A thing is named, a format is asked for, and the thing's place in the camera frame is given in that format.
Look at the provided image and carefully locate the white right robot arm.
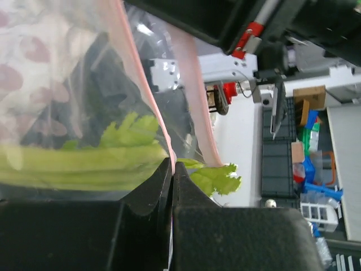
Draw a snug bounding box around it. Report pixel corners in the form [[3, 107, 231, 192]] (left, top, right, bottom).
[[131, 1, 360, 85]]

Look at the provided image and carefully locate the green celery stalk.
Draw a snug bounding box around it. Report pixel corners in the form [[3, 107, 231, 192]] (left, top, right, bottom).
[[0, 111, 243, 198]]

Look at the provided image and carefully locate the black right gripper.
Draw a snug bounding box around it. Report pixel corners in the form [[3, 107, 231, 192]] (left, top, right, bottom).
[[128, 1, 360, 65]]

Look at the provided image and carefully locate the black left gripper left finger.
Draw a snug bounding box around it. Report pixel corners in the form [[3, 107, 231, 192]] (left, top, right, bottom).
[[1, 159, 173, 270]]

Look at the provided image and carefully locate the clear pink-dotted zip bag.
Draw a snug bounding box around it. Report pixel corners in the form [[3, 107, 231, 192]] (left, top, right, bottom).
[[1, 1, 223, 200]]

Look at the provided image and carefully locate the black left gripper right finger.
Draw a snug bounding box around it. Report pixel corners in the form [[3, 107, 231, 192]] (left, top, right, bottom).
[[171, 163, 323, 271]]

